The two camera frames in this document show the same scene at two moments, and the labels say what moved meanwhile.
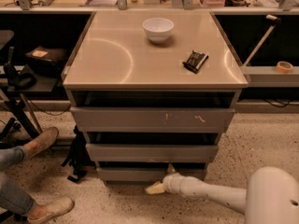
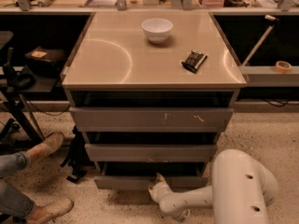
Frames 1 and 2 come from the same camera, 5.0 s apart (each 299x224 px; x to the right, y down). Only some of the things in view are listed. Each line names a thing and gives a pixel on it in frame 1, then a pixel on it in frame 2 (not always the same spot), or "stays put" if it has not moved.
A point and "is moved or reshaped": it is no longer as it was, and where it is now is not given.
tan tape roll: (284, 67) stays put
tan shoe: (39, 143) -> (47, 147)
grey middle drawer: (151, 153) stays put
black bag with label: (47, 62) stays put
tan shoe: (58, 206) stays put
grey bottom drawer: (145, 175) is moved or reshaped
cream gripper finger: (170, 168) -> (159, 177)
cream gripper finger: (154, 189) stays put
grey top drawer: (149, 119) stays put
